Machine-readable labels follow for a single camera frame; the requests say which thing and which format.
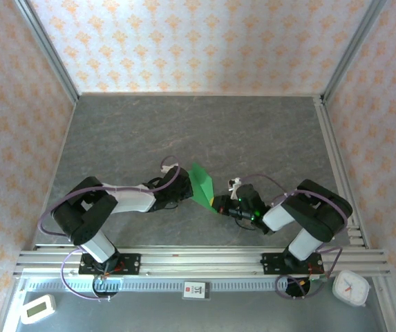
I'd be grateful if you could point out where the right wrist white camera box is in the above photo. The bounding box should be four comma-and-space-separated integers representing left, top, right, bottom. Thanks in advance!
227, 176, 244, 201

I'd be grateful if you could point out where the white analog clock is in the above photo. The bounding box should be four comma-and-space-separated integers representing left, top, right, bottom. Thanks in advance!
332, 270, 372, 308

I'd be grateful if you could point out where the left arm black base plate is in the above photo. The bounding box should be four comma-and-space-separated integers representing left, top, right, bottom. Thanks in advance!
79, 253, 142, 277

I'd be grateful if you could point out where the aluminium mounting rail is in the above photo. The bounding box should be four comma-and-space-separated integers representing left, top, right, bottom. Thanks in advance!
13, 244, 391, 277

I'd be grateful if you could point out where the aluminium side rail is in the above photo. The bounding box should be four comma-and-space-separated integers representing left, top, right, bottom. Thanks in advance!
314, 95, 371, 250

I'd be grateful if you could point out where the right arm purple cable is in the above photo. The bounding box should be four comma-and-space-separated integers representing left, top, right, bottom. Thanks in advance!
241, 174, 350, 300

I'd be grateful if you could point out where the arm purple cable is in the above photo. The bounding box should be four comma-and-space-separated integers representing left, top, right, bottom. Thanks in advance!
37, 155, 181, 302
241, 174, 350, 300

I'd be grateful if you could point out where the aluminium frame post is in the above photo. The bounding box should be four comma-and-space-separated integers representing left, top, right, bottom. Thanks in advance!
321, 0, 388, 103
12, 0, 80, 104

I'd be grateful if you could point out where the green paper sheet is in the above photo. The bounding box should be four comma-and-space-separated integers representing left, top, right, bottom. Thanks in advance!
187, 162, 220, 214

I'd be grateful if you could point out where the white label card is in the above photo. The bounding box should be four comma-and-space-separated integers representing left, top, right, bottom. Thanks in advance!
182, 280, 213, 300

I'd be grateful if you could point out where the left aluminium frame post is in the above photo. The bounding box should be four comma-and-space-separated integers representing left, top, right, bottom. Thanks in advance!
12, 0, 80, 104

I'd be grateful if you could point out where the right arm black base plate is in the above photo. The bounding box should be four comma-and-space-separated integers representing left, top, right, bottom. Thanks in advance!
261, 252, 326, 277

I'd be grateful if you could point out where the white digital timer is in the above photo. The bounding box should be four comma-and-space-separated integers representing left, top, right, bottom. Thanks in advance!
20, 293, 57, 325

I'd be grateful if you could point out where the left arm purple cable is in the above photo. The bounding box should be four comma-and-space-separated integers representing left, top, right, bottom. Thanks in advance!
37, 155, 181, 302

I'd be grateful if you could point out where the grey metal sheet panel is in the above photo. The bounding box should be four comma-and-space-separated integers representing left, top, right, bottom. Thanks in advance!
0, 276, 396, 332

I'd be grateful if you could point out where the grey slotted cable duct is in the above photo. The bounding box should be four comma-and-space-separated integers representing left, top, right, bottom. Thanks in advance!
26, 278, 290, 292

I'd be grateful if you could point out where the right aluminium frame post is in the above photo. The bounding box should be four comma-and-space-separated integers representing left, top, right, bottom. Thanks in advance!
321, 0, 388, 103

